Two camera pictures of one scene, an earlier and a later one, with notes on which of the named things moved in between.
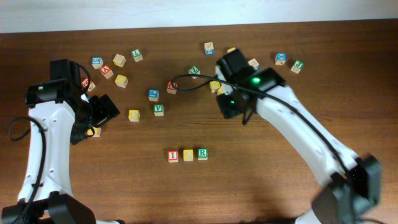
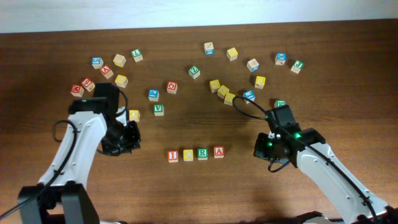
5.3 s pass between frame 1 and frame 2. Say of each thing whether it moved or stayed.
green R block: stayed
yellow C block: stayed
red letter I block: stayed
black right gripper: moved
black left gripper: moved
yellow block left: stayed
